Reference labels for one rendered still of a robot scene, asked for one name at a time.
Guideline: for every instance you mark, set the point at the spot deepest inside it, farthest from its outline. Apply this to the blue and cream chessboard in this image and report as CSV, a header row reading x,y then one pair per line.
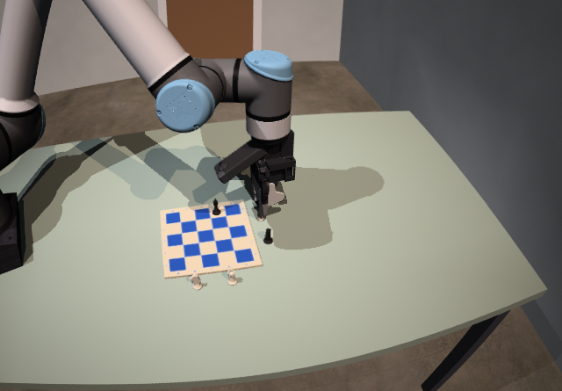
x,y
196,241

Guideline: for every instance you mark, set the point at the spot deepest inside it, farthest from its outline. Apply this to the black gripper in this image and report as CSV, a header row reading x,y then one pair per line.
x,y
273,167

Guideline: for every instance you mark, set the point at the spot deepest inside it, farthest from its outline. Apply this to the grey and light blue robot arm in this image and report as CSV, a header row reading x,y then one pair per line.
x,y
184,88

